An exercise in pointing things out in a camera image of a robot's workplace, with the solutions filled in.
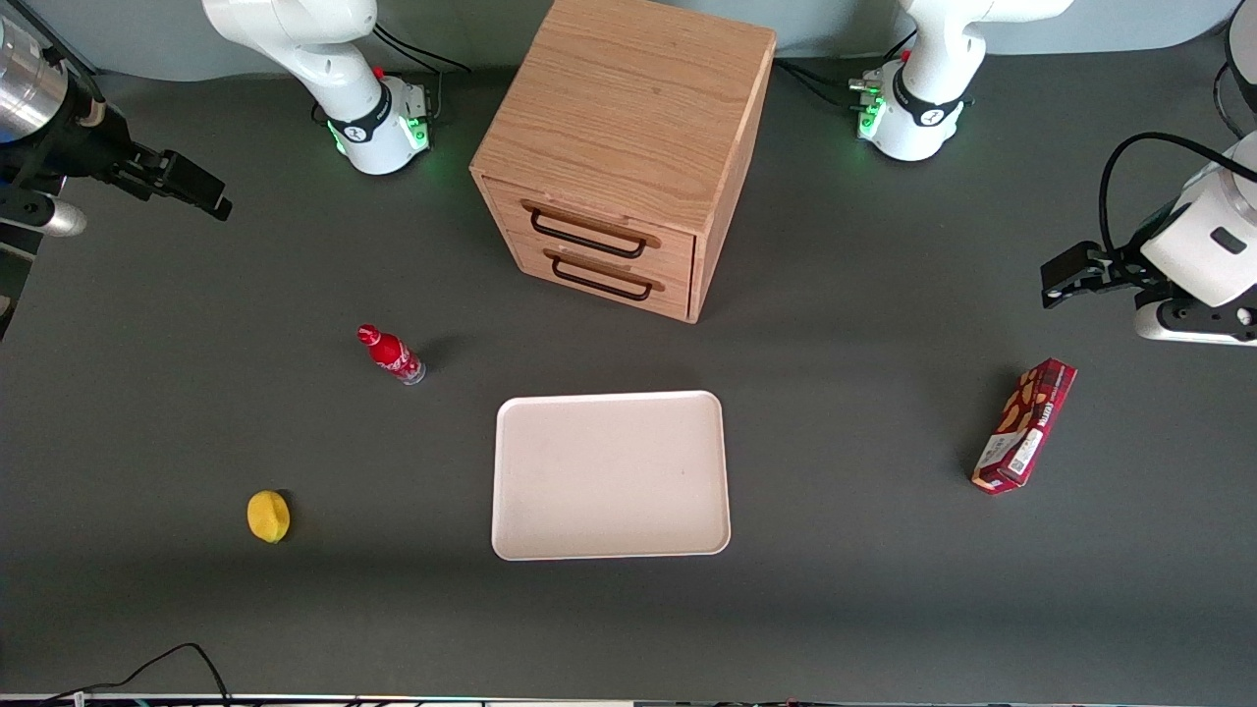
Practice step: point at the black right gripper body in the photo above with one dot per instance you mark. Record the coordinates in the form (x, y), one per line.
(95, 147)

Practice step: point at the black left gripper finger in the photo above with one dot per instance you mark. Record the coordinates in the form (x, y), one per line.
(1072, 261)
(1075, 293)

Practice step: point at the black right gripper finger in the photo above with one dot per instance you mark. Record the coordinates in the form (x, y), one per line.
(191, 175)
(147, 187)

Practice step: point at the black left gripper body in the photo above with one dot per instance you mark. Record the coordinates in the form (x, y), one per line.
(1117, 267)

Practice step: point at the small red coke bottle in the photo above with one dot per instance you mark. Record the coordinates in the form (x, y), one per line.
(393, 355)

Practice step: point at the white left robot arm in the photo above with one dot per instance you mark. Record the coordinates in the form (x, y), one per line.
(918, 113)

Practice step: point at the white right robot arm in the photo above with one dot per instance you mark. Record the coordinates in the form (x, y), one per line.
(365, 116)

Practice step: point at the beige rectangular plastic tray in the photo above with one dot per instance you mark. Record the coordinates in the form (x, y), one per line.
(611, 475)

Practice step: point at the red snack box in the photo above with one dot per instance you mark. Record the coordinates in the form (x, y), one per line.
(1026, 424)

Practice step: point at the yellow lemon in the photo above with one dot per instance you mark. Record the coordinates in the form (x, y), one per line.
(268, 516)

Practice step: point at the wooden drawer front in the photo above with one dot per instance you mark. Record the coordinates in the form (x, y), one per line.
(609, 287)
(589, 214)

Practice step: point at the wooden drawer cabinet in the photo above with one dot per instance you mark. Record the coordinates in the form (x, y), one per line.
(628, 118)

